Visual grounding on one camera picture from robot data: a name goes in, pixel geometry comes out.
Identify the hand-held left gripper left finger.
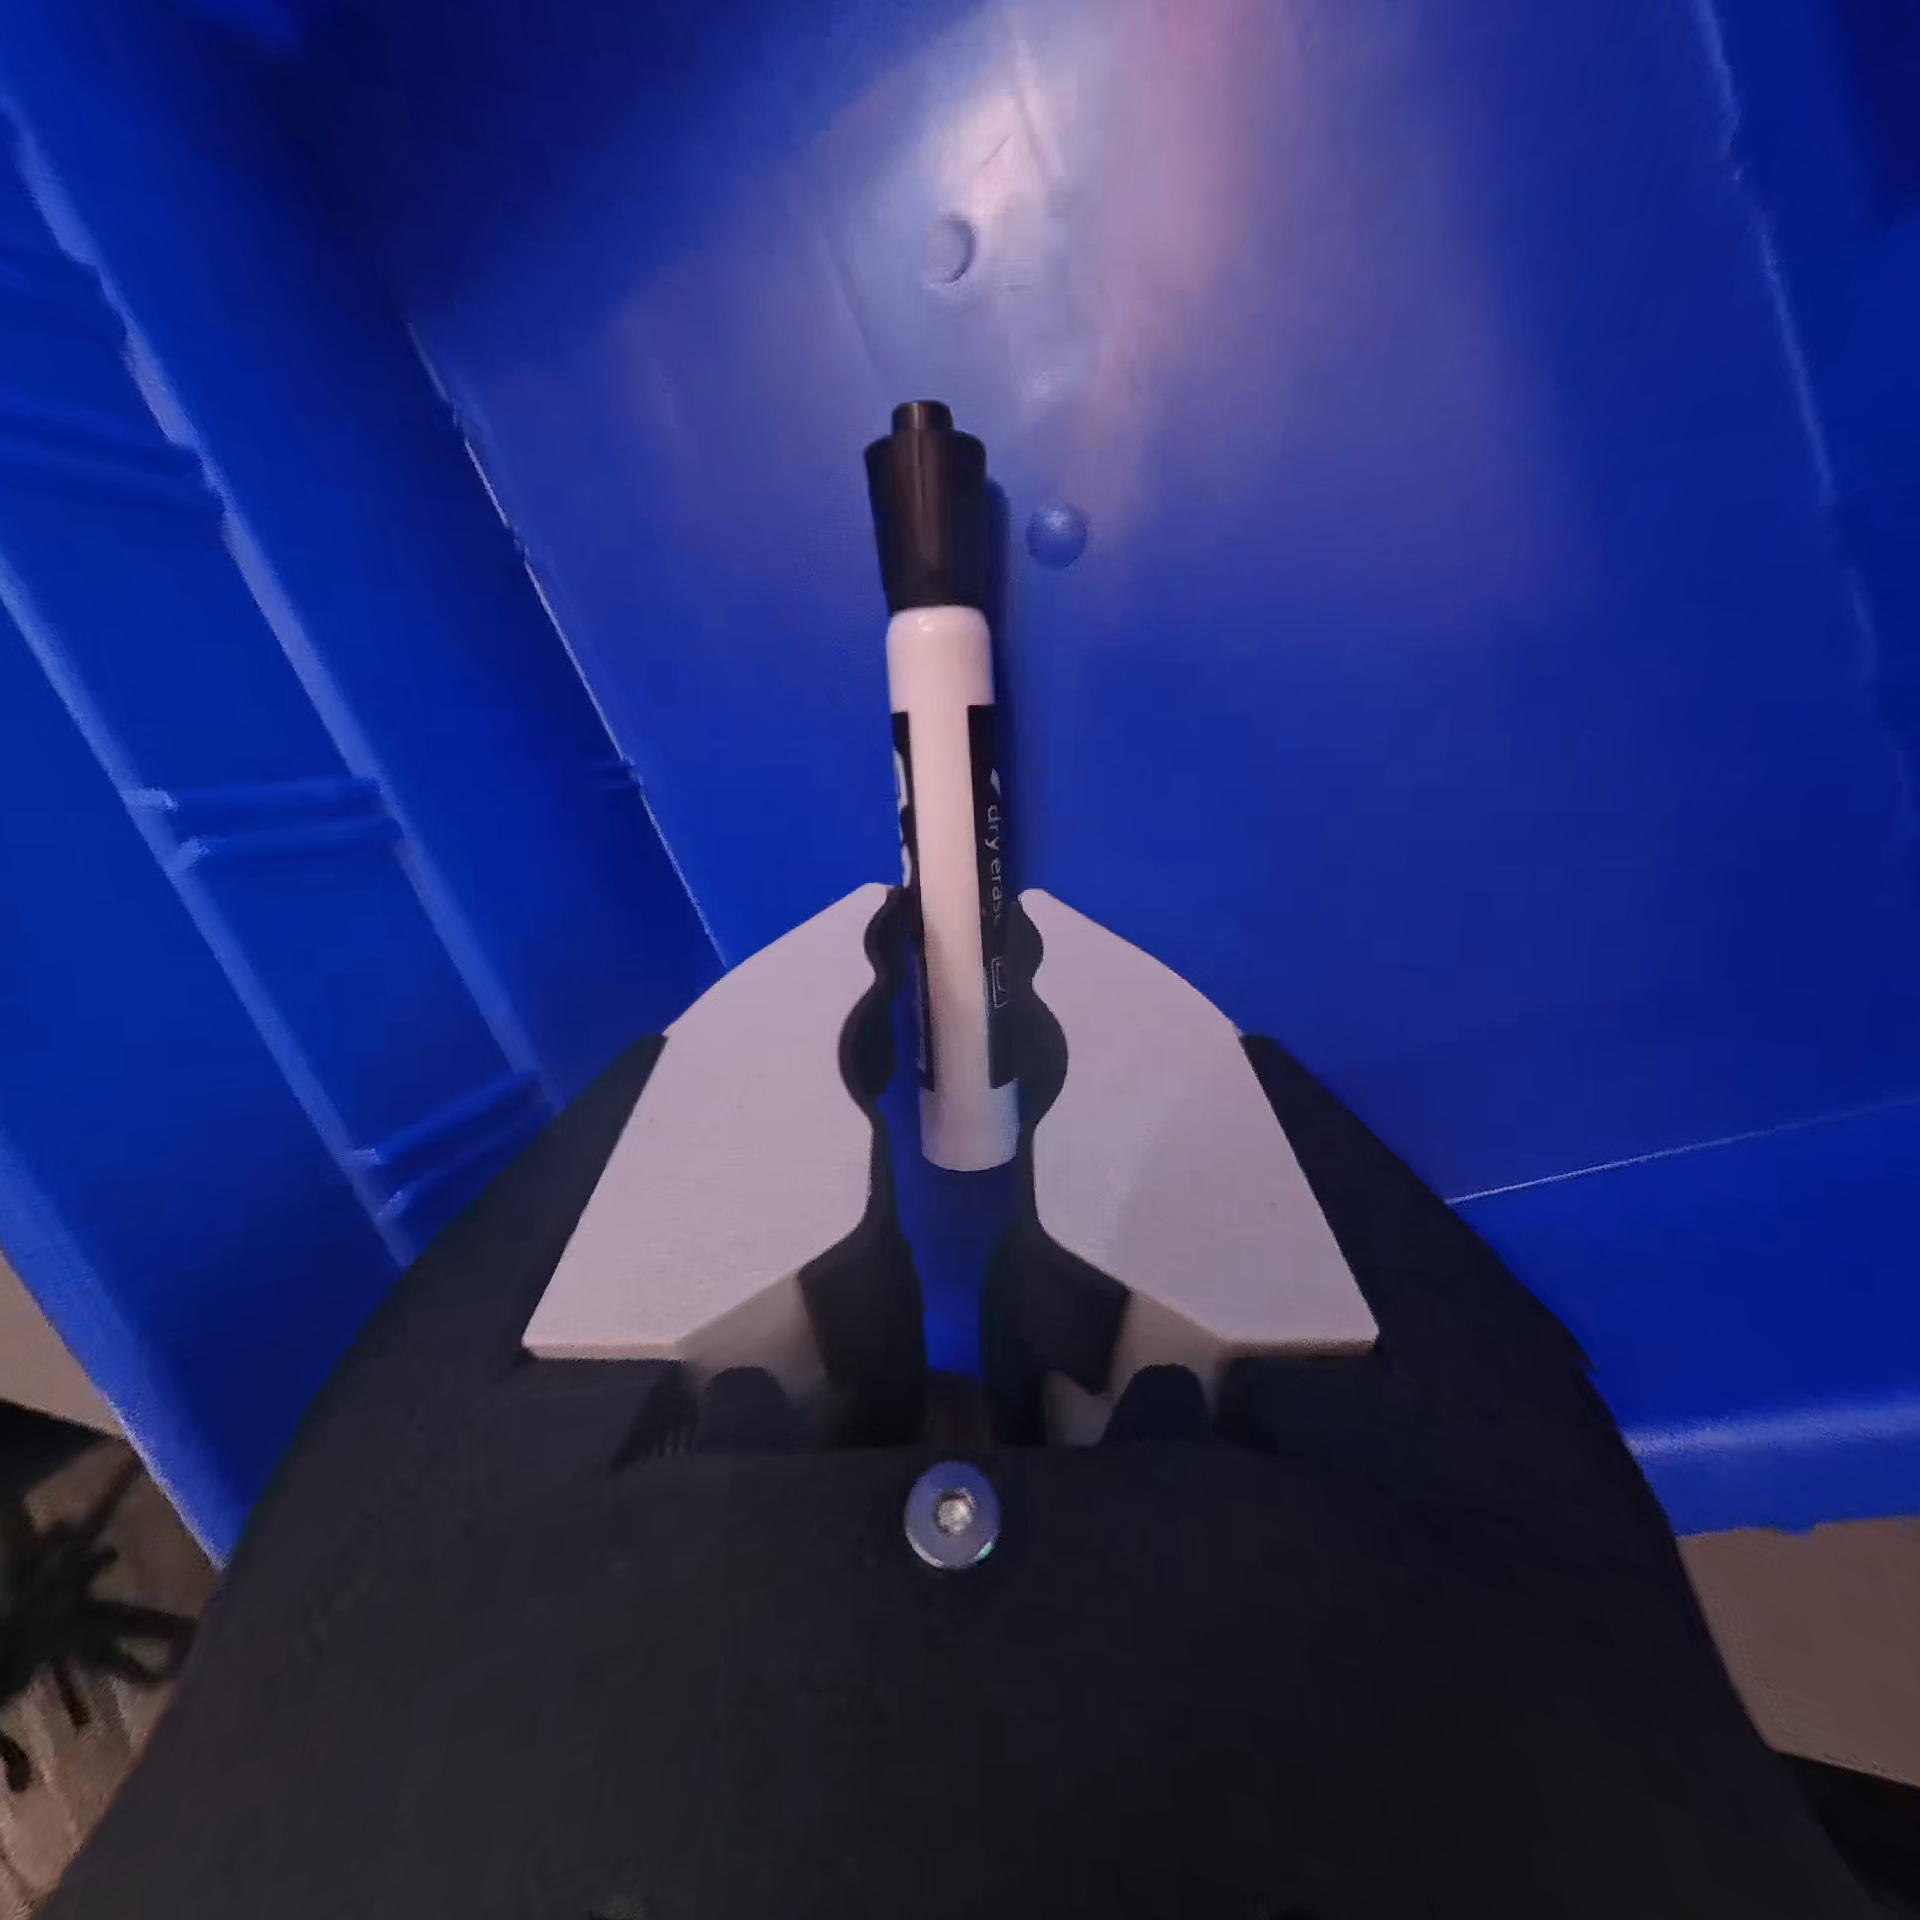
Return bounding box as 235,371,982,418
520,883,933,1434

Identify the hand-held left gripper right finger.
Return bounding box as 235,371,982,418
979,888,1382,1434

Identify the black dry erase marker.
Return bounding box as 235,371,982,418
864,399,1024,1172

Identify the blue plastic storage bin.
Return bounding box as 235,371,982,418
0,0,1920,1561

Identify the black office chair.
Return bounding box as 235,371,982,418
0,1410,201,1789

